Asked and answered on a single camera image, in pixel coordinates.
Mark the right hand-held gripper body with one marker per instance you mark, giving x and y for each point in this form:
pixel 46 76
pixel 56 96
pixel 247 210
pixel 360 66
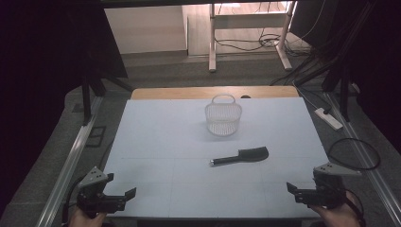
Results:
pixel 324 194

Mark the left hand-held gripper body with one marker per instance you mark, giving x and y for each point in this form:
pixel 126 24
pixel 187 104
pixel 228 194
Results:
pixel 94 198

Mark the white plastic basket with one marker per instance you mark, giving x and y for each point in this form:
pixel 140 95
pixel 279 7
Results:
pixel 223 116

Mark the person's left hand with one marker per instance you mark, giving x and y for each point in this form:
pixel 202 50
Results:
pixel 84 220

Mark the person's right hand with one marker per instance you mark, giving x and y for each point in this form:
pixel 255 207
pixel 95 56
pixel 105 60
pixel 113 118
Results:
pixel 335 217

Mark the light blue table mat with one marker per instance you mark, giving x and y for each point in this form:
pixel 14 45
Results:
pixel 164 142

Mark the white power strip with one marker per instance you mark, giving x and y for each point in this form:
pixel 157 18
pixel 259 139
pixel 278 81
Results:
pixel 328 118

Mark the black metal stand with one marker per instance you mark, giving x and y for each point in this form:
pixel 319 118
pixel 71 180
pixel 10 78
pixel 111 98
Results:
pixel 343 88
pixel 85 97

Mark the small dark object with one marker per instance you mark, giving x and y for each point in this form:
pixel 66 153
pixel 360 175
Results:
pixel 246 96

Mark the wooden table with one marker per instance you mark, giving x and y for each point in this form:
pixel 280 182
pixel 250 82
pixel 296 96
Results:
pixel 176 93

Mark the black curtain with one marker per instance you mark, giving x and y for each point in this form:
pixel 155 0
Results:
pixel 41 63
pixel 378 56

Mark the aluminium rail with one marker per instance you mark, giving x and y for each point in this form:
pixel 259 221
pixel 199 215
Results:
pixel 67 170
pixel 362 151

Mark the dark rectangular floor frame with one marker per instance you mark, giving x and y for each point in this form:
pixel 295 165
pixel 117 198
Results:
pixel 95 136

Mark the white wall panel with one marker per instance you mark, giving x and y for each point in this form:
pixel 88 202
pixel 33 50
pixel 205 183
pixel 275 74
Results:
pixel 145 30

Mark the white desk frame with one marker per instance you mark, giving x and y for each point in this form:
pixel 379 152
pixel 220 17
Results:
pixel 249 20

